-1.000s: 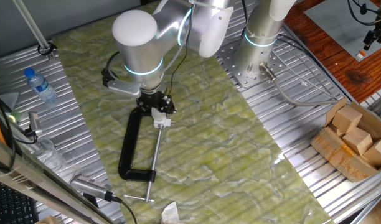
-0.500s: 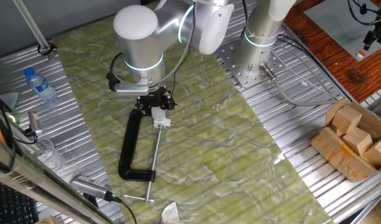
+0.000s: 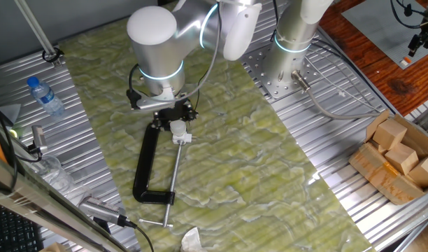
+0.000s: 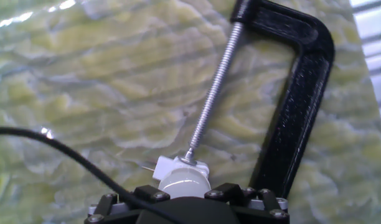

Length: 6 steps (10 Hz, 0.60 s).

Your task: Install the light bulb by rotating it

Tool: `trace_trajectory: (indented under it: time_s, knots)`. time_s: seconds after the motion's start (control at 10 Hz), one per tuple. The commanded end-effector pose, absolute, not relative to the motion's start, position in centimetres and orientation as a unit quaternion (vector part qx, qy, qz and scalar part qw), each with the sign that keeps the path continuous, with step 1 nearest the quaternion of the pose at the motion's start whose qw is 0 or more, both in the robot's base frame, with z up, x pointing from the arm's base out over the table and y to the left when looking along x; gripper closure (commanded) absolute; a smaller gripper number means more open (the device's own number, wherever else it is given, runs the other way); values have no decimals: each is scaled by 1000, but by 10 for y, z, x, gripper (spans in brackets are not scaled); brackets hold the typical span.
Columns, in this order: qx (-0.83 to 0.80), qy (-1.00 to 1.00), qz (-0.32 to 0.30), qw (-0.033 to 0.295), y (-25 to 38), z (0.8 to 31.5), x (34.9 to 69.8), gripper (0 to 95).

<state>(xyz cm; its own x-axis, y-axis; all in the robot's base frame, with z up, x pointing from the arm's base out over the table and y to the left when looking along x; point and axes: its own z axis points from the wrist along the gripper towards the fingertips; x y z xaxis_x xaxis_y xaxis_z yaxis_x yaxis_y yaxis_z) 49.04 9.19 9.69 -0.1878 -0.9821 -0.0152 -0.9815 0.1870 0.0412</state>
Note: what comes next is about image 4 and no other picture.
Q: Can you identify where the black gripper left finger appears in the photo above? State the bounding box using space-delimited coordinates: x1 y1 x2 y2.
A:
83 184 172 224

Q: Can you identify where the green marble pattern mat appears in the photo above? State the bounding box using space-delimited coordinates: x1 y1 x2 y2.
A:
0 0 381 224

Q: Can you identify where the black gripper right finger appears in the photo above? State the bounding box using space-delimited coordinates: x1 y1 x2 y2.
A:
204 182 291 224

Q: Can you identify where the black C-clamp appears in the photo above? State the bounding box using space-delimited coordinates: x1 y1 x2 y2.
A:
179 0 336 200

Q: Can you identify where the white light bulb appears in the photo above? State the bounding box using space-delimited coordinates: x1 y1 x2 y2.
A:
158 167 212 199

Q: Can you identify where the black camera cable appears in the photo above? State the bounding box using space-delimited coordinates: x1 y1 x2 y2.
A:
0 126 187 224

